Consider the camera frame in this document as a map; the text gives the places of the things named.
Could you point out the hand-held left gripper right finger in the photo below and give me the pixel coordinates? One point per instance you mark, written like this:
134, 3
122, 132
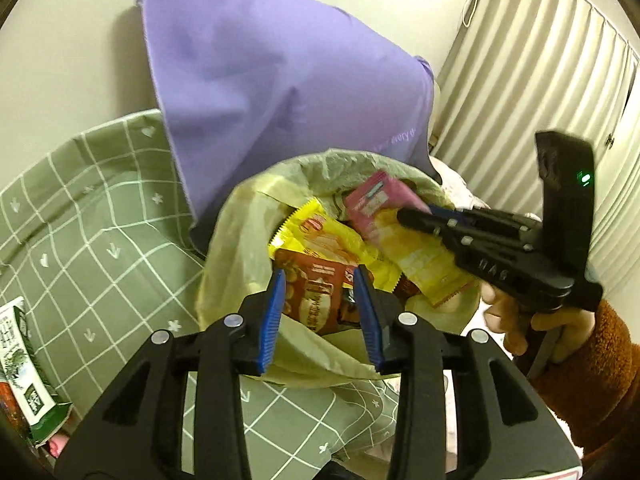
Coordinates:
367, 320

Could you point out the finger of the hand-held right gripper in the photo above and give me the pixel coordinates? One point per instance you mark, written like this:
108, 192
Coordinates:
490, 217
425, 220

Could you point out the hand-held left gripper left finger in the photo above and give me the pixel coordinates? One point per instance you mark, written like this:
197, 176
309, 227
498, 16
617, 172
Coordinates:
272, 320

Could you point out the pink and yellow snack packet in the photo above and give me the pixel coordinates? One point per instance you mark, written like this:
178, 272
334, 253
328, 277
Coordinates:
415, 260

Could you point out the red orange snack packet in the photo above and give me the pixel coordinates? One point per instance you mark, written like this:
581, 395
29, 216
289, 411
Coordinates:
315, 300

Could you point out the bin with yellow bag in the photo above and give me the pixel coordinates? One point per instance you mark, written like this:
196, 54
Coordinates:
235, 240

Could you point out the green milk carton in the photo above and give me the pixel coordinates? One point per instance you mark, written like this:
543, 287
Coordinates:
20, 360

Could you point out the person's right forearm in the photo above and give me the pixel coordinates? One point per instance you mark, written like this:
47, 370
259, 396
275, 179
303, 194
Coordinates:
600, 385

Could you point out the person's right hand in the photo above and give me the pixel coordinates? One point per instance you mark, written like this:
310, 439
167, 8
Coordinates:
515, 332

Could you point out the white pleated curtain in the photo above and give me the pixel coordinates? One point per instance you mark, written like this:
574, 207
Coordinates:
525, 60

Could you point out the green checked tablecloth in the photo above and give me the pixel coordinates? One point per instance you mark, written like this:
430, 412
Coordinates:
100, 240

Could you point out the purple pillow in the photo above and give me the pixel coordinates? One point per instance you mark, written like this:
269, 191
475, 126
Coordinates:
275, 85

